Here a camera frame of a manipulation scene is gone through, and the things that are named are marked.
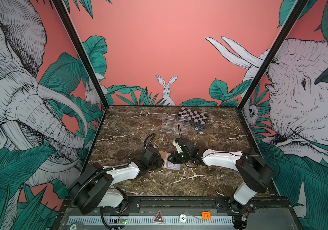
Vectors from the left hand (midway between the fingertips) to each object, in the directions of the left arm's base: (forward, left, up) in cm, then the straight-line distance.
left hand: (165, 159), depth 87 cm
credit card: (-3, -2, -3) cm, 5 cm away
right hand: (-1, -1, +3) cm, 4 cm away
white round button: (-30, -8, -2) cm, 31 cm away
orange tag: (-30, -19, 0) cm, 35 cm away
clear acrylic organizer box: (+31, -4, -3) cm, 31 cm away
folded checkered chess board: (+33, -24, -1) cm, 41 cm away
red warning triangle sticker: (-30, +4, -2) cm, 30 cm away
